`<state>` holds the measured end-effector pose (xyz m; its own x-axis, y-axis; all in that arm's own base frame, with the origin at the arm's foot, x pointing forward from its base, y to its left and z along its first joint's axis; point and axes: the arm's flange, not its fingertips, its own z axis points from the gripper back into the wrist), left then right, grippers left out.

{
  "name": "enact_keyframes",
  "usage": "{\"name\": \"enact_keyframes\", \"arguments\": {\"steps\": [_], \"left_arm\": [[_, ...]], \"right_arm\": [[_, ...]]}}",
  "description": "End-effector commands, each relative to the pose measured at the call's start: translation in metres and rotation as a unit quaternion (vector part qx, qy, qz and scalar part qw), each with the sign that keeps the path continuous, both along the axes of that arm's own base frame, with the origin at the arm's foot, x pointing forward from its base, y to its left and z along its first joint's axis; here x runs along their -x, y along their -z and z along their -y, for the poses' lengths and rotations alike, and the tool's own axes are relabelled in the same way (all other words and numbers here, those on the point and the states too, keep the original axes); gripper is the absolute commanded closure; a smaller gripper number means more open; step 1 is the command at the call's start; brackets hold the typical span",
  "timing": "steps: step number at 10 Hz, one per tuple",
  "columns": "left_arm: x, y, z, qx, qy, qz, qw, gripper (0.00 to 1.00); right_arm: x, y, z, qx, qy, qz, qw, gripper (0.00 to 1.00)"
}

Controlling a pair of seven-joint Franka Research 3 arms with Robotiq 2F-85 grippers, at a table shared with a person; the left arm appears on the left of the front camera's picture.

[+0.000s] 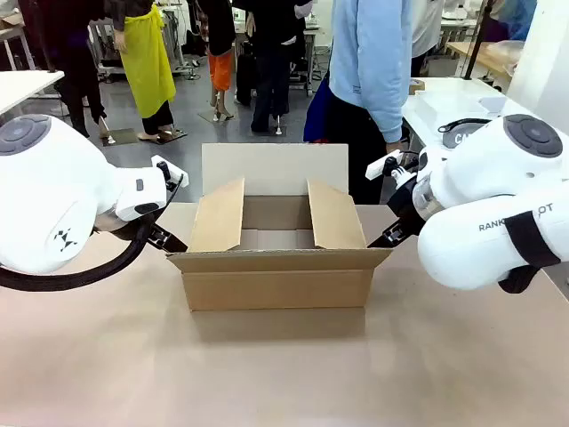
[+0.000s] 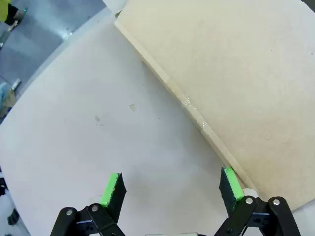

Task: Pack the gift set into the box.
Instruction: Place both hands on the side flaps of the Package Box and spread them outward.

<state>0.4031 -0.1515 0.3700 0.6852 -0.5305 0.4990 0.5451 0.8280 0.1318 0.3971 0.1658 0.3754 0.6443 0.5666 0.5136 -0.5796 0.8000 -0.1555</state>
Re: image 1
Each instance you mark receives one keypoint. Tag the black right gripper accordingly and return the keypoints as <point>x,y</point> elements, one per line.
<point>402,204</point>

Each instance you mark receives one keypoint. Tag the brown cardboard box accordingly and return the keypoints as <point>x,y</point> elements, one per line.
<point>275,284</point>

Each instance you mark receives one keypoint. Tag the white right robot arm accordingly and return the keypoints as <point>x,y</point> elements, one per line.
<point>489,178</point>

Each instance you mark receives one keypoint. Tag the person's left forearm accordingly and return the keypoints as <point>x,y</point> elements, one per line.
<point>393,111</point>

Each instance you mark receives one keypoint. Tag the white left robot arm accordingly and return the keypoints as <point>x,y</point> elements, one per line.
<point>44,200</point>

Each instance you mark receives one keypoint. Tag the person's left hand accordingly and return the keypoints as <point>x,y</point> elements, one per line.
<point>394,148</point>

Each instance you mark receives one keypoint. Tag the white work table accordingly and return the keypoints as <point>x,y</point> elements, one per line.
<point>427,120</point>

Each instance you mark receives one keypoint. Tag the black printed bag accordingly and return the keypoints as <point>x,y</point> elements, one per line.
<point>462,135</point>

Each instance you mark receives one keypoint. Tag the blue fabric bag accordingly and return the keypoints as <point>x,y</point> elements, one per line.
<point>316,115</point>

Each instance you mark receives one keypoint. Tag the white flat tray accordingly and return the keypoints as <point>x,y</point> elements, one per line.
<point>451,103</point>

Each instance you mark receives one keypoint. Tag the small cardboard carton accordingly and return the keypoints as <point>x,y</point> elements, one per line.
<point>416,86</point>

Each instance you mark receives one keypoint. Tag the mannequin with yellow apron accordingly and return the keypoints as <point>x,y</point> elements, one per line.
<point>146,66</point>

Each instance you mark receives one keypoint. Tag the person in light blue sweater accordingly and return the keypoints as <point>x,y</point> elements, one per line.
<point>364,53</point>

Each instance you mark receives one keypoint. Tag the mannequin with orange shorts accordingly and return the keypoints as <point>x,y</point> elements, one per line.
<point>221,62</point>

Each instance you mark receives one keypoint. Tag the mannequin in dark coat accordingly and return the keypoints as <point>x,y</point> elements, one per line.
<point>75,66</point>

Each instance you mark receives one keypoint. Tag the wooden workbench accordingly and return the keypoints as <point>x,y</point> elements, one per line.
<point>484,55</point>

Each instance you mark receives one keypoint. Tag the mannequin in black clothes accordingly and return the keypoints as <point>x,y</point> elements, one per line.
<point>271,66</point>

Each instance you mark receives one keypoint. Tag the person in white top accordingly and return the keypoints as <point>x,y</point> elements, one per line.
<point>424,31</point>

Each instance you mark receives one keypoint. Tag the white side table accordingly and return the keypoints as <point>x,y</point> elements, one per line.
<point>22,89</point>

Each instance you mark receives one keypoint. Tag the black pole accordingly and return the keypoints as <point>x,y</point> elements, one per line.
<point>478,40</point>

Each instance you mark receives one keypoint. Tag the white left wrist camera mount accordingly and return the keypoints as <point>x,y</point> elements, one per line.
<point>171,171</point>

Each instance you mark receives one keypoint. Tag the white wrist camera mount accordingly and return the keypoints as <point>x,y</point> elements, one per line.
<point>171,171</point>
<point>382,164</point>

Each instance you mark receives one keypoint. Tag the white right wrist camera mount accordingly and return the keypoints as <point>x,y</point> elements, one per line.
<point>382,164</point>

